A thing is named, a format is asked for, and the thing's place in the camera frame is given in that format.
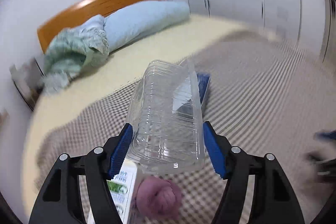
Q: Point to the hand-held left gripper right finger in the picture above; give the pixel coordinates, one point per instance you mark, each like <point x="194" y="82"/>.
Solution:
<point x="214" y="150"/>

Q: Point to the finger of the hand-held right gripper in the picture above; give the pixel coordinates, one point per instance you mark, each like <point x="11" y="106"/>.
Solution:
<point x="326" y="134"/>

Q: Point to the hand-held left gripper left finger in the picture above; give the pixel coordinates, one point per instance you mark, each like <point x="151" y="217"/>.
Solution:
<point x="120" y="150"/>

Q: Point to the clear plastic clamshell container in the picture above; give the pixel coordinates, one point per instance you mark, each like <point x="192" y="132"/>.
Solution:
<point x="162" y="121"/>

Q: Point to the white green milk carton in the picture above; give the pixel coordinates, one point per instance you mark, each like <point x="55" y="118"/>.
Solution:
<point x="120" y="187"/>

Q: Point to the pink rolled towel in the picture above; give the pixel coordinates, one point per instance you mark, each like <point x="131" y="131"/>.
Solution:
<point x="157" y="197"/>

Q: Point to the dark blue box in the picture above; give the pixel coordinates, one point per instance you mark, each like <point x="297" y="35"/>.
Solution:
<point x="204" y="85"/>

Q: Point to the brown checkered blanket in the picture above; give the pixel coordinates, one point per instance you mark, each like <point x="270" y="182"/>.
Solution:
<point x="262" y="95"/>

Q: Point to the green floral quilt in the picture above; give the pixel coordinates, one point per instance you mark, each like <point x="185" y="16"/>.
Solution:
<point x="68" y="50"/>

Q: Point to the black bedside rack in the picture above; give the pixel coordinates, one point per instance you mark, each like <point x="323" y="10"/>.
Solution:
<point x="26" y="87"/>

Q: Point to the light blue pillow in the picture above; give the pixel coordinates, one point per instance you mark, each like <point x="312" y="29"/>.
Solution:
<point x="141" y="22"/>

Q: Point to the wooden headboard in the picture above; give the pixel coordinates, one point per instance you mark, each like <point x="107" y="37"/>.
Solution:
<point x="105" y="1"/>

